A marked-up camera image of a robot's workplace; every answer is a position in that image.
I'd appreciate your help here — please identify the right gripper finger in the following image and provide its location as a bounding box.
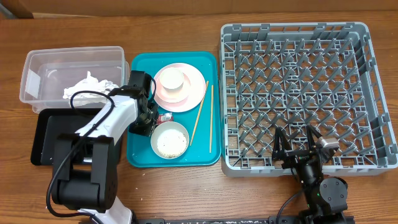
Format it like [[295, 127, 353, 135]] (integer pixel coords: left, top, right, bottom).
[[272, 128, 292, 156], [305, 124, 322, 152]]

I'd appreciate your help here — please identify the red snack wrapper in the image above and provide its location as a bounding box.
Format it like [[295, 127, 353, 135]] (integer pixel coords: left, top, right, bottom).
[[157, 112, 174, 125]]

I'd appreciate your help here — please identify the grey bowl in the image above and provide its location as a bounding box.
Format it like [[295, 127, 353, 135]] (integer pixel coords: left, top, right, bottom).
[[150, 121, 189, 159]]

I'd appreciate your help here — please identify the white rice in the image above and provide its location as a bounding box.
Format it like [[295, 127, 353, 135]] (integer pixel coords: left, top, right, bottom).
[[157, 129, 187, 159]]

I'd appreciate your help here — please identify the small white cup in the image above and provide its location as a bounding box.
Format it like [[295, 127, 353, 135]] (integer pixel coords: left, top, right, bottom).
[[159, 67, 185, 91]]

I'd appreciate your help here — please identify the white napkin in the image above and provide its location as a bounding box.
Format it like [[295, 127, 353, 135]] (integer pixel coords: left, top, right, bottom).
[[63, 71, 119, 106]]

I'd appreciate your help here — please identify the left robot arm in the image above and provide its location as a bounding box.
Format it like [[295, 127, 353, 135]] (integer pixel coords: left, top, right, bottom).
[[46, 84, 159, 223]]

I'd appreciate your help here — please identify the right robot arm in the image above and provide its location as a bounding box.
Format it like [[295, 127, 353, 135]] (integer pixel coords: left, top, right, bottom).
[[272, 124, 354, 223]]

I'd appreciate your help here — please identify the teal serving tray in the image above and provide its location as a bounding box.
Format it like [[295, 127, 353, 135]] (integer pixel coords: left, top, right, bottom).
[[126, 51, 223, 168]]

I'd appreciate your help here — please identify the pink plate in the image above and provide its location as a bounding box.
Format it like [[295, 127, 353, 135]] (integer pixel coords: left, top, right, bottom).
[[154, 63, 206, 113]]

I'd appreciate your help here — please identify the grey dish rack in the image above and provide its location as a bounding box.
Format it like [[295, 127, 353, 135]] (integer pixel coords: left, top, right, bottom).
[[220, 22, 397, 177]]

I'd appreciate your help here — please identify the left wooden chopstick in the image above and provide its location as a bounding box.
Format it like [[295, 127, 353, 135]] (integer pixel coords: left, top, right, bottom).
[[189, 81, 209, 146]]

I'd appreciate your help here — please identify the wooden chopstick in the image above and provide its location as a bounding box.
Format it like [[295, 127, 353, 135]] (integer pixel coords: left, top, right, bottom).
[[209, 85, 214, 153], [189, 81, 209, 146]]

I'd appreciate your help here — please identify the right wooden chopstick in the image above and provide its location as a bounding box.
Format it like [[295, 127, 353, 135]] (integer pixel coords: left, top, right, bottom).
[[209, 85, 214, 153]]

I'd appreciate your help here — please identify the clear plastic bin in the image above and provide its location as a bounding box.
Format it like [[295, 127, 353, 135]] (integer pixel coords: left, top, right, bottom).
[[19, 46, 130, 113]]

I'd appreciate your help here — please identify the black plastic tray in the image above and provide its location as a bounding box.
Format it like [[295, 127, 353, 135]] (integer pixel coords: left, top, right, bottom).
[[30, 108, 100, 166]]

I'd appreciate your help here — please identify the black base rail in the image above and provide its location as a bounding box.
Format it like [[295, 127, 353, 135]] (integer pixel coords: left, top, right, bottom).
[[136, 215, 355, 224]]

